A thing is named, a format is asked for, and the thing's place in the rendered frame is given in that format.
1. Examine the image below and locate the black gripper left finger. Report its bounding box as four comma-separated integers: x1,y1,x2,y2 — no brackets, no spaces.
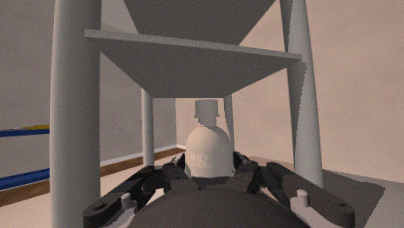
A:
83,153,199,228

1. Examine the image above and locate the beige bottle with grey cap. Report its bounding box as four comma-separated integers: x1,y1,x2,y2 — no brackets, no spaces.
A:
186,99,232,178

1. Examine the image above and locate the grey open shelving unit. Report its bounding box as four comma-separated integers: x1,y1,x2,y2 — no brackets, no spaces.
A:
50,0,323,228

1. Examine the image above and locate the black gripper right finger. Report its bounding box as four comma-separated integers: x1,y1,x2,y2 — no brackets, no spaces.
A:
224,151,355,228

